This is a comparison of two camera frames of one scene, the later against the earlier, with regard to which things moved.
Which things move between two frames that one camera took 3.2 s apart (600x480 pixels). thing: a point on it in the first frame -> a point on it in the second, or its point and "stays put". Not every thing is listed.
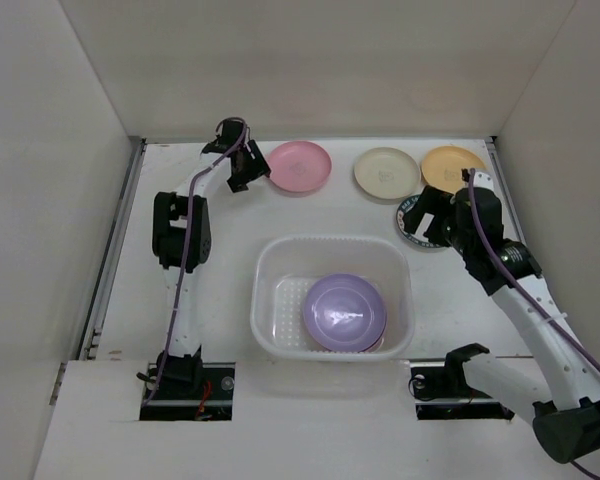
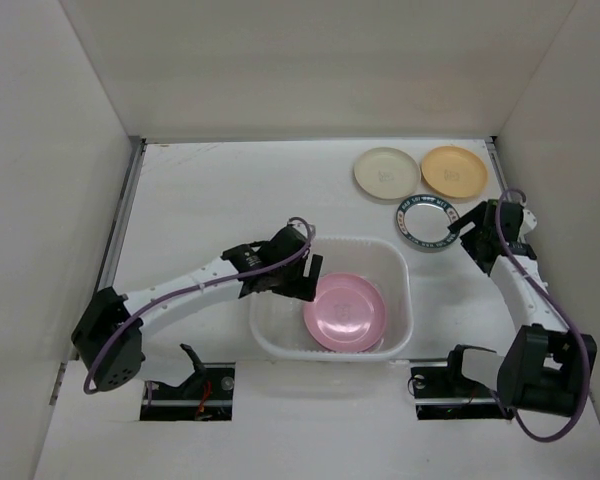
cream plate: x=387 y=173 stays put
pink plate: x=299 y=166 -> x=346 y=314
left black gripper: x=259 y=167 -> x=301 y=287
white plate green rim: x=427 y=218 stays put
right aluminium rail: x=508 y=188 stays put
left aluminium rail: x=88 y=350 stays put
